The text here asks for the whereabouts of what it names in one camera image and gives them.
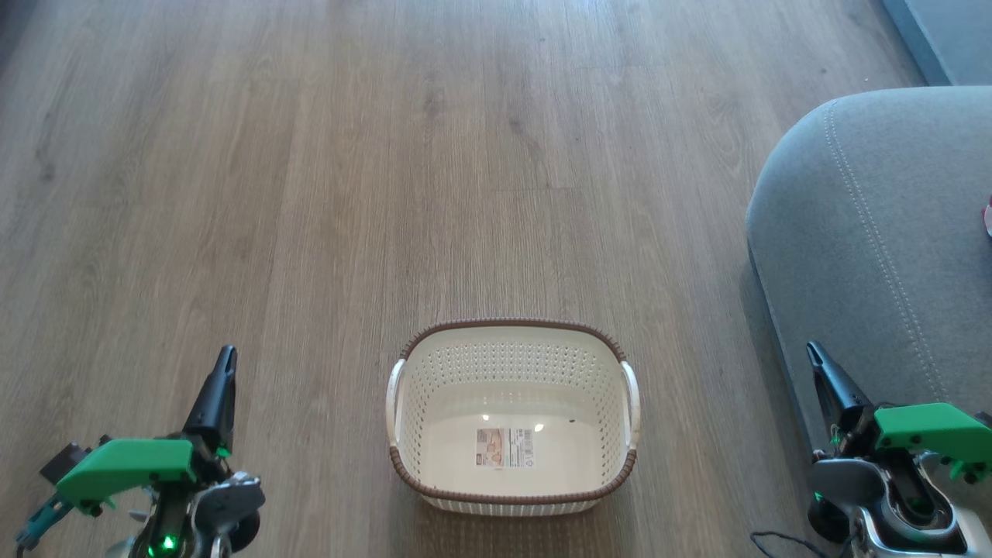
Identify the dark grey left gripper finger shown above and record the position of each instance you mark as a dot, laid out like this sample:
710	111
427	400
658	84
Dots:
215	403

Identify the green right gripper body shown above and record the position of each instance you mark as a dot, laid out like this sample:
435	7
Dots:
938	432

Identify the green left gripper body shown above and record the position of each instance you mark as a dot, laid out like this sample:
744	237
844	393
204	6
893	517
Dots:
125	463

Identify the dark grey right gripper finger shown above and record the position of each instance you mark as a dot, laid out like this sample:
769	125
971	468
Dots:
842	395

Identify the red garment with white panel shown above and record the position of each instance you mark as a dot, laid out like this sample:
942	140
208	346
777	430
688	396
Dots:
989	218

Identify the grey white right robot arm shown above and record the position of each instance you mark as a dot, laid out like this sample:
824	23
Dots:
845	484

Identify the grey fabric sofa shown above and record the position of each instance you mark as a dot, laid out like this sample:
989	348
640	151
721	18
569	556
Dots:
876	232

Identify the paper label sticker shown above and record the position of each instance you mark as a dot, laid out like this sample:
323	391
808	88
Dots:
505	448

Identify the cream laundry basket brown rim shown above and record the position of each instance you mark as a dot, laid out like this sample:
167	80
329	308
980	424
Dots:
511	364

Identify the grey blue furniture panel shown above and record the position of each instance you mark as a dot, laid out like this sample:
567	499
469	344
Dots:
945	35

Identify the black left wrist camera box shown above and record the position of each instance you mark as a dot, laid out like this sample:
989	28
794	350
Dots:
63	461

